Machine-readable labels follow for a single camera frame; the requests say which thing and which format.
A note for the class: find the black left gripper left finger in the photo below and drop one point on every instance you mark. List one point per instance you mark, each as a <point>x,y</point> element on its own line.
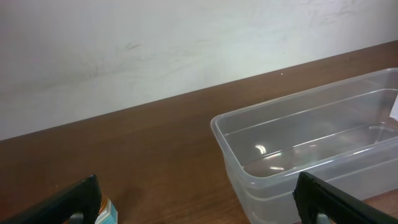
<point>82,199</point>

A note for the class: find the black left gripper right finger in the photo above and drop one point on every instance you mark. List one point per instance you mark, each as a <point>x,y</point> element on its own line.
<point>319,202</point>

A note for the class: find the white spray bottle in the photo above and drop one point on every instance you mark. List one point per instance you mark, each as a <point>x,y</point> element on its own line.
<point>394,110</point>

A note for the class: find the clear plastic container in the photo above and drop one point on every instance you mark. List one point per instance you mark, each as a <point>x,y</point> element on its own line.
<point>340,133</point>

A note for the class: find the small gold-lid jar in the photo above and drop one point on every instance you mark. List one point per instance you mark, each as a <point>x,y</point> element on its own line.
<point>107,212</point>

